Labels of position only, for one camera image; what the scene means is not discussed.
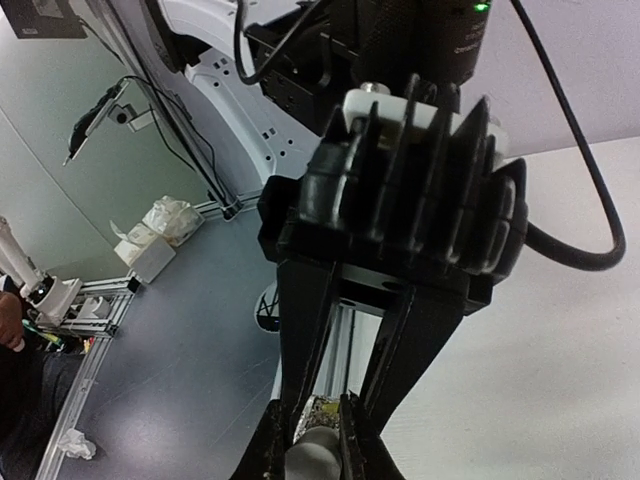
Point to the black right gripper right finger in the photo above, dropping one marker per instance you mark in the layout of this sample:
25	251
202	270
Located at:
364	454

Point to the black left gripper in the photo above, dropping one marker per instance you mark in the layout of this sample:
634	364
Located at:
413	330

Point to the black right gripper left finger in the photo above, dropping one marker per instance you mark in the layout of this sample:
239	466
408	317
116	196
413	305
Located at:
264	457

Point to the small nail polish bottle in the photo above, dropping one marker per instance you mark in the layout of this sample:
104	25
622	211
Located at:
318	411

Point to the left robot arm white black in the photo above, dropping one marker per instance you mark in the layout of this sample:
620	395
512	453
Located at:
275	71

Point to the white tissue box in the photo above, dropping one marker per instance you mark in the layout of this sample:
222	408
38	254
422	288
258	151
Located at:
143	251

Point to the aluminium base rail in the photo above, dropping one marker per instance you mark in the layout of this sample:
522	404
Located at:
347	354

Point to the aluminium frame profile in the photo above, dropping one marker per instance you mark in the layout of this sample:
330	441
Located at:
89	326

